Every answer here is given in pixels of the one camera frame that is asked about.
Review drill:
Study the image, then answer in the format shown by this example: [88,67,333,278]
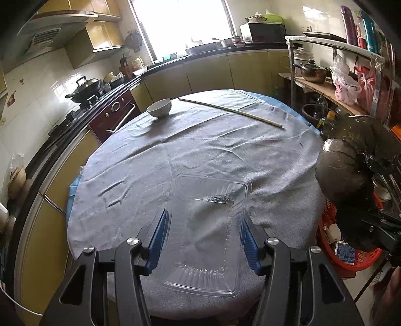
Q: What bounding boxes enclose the range hood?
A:
[17,13,97,57]

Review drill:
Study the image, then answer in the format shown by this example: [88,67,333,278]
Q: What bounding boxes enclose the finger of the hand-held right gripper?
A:
[360,211,401,234]
[365,157,401,174]

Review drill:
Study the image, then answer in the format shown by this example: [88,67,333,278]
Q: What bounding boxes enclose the brown clay pot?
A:
[8,166,27,199]

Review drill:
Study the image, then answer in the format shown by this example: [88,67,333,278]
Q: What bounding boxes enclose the red plastic basket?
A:
[316,199,387,278]

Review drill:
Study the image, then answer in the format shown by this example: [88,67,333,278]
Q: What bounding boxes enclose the small wall fan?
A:
[125,31,143,52]

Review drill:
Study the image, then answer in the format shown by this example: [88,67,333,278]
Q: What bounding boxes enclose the purple thermos bottle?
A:
[341,5,358,46]

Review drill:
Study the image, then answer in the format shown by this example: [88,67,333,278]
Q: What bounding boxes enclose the long thin white stick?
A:
[178,98,283,129]

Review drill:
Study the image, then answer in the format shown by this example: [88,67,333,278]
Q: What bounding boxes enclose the steel cooking pot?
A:
[296,59,329,84]

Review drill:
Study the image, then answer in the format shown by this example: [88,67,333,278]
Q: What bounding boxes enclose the black gas stove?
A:
[47,91,107,138]

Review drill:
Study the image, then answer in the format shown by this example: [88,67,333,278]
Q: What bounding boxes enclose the maroon built-in oven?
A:
[88,90,141,143]

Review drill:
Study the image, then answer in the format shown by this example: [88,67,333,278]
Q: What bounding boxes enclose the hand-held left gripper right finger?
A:
[241,219,365,326]

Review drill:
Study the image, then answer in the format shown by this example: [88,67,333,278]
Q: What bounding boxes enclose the short blue white carton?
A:
[334,241,358,262]

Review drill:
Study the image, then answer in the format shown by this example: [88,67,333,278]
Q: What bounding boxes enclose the black microwave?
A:
[240,23,287,43]

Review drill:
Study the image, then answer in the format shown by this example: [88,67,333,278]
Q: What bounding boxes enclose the pink plastic bag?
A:
[330,55,362,105]

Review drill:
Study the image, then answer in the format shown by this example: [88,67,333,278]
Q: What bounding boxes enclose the black wok with lid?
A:
[65,76,103,103]

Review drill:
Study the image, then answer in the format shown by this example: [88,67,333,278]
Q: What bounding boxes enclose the black induction cooker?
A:
[302,31,347,43]

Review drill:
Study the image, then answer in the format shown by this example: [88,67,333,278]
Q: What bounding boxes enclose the clear plastic tray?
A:
[160,173,253,297]

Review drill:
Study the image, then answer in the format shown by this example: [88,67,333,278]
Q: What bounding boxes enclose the teal bottle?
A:
[360,9,380,52]

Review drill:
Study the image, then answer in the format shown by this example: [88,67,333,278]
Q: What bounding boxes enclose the person's right forearm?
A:
[370,266,401,326]

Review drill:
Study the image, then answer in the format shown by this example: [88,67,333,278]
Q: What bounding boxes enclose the window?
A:
[130,0,234,61]

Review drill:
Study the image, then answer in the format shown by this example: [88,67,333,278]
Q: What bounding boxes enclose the yellow upper cabinet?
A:
[64,0,126,69]

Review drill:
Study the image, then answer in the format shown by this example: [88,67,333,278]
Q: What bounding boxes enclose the black plastic bag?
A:
[315,116,398,253]

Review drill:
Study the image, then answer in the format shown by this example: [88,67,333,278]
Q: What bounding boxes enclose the metal storage rack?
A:
[279,31,401,132]

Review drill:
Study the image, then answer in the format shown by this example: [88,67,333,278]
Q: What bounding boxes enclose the red plastic bag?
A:
[354,64,377,110]

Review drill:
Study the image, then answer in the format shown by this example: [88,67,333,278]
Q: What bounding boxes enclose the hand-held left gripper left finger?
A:
[44,207,170,326]

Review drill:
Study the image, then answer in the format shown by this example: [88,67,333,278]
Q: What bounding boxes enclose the grey tablecloth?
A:
[67,89,328,317]

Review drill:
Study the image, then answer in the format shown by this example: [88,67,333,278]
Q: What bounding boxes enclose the white ceramic bowl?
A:
[147,98,172,118]

